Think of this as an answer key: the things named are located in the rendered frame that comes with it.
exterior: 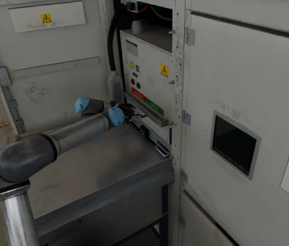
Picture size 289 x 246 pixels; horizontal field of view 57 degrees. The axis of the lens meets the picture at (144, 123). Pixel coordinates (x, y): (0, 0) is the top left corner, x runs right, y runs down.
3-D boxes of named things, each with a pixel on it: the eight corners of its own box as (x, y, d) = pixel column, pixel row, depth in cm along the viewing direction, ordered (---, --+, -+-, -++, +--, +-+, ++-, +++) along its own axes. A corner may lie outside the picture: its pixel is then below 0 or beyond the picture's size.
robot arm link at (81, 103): (73, 117, 116) (73, 99, 119) (96, 120, 123) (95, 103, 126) (82, 111, 111) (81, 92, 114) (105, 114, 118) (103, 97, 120)
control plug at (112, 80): (113, 105, 152) (109, 77, 143) (110, 102, 156) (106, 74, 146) (125, 101, 155) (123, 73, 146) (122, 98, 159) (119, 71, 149)
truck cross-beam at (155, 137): (174, 161, 130) (175, 152, 127) (124, 114, 170) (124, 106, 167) (183, 158, 132) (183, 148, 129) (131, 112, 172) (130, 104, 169)
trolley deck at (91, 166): (31, 251, 103) (27, 242, 100) (9, 161, 149) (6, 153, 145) (174, 180, 130) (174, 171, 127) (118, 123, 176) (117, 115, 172)
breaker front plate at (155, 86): (171, 151, 130) (172, 56, 104) (126, 110, 166) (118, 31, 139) (174, 150, 131) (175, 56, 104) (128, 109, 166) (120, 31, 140)
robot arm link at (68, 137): (5, 142, 68) (119, 98, 107) (-12, 152, 75) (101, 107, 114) (25, 182, 69) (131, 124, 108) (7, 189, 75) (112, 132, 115)
